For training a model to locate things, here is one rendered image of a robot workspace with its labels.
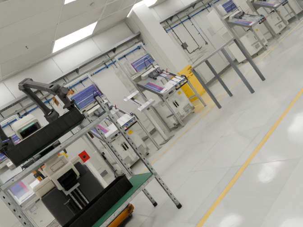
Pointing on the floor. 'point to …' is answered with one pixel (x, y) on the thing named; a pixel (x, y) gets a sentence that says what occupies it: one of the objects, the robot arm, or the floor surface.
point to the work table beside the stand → (232, 66)
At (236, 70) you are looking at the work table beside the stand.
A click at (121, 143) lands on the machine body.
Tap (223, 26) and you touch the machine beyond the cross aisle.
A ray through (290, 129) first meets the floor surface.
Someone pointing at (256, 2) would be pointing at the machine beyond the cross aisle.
